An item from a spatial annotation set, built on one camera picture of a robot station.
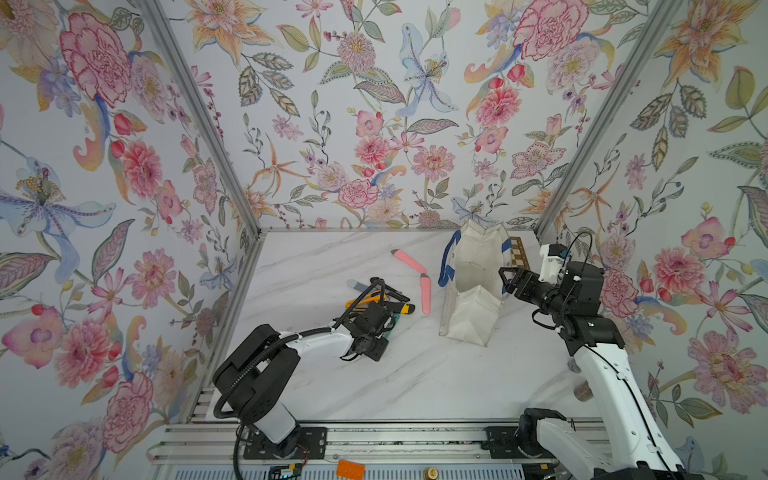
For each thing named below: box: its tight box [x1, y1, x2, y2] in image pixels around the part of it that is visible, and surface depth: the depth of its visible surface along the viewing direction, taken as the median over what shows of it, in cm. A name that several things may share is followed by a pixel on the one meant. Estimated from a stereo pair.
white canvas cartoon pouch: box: [438, 220, 513, 347], surface depth 92 cm
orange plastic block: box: [336, 460, 366, 480], surface depth 72 cm
